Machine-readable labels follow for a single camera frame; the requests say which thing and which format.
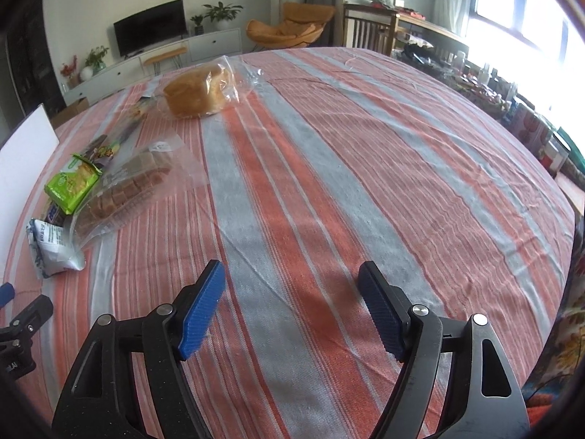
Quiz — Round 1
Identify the long brown yellow snack packet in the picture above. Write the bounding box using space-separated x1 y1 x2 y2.
81 113 145 170

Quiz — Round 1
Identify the dark brown chocolate bar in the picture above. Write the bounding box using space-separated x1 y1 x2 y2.
44 202 67 227

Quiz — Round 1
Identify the orange lounge chair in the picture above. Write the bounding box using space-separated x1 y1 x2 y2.
246 2 336 50

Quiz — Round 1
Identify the brown cake slices clear bag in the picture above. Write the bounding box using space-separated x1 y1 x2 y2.
69 134 208 250

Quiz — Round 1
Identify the black television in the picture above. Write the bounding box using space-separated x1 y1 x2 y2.
113 0 188 57

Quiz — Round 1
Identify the white tv cabinet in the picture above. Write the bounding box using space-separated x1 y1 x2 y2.
64 28 243 106

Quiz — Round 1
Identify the brown cardboard box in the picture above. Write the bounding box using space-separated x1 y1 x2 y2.
50 97 89 129

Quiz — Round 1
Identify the black display cabinet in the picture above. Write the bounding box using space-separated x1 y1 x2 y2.
7 0 65 118

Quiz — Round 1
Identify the bread loaf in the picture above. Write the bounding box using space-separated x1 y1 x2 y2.
160 56 264 119

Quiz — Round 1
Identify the small potted plant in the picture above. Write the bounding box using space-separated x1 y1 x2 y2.
190 14 204 36

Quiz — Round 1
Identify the striped red grey tablecloth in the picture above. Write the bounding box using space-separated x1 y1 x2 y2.
1 49 574 438

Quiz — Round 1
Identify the green potted plant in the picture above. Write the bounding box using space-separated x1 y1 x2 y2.
203 1 244 31

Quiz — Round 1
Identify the red flower plant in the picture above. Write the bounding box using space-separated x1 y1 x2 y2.
60 55 79 89

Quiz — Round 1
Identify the wooden bench stool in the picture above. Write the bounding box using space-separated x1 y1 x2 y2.
142 46 188 75

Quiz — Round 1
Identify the wooden slatted chair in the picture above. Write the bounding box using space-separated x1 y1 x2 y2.
343 3 399 57

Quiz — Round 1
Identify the green snack packet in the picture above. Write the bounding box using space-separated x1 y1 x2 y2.
44 154 101 215

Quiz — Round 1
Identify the leafy plant white vase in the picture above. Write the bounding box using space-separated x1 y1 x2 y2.
79 46 109 82

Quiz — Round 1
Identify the white blue triangular snack bag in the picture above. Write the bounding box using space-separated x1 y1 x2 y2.
26 218 86 279

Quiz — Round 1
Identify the white cardboard box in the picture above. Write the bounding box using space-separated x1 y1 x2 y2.
0 104 59 278

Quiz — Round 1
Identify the cluttered side table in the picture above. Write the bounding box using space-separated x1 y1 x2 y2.
393 26 584 208

